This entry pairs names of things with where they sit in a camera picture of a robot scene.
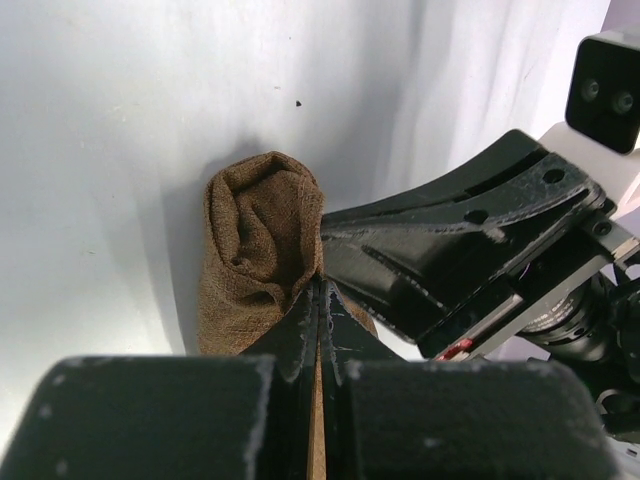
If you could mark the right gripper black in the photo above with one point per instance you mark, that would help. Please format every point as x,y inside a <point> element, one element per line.
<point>479,255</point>

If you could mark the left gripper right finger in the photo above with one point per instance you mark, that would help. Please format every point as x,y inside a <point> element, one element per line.
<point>389,418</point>

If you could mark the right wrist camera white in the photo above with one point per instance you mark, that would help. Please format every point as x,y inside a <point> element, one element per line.
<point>600,130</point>

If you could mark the brown cloth napkin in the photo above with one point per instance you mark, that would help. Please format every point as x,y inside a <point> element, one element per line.
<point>262,245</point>

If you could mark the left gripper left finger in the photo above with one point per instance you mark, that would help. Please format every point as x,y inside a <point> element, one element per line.
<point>245,416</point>

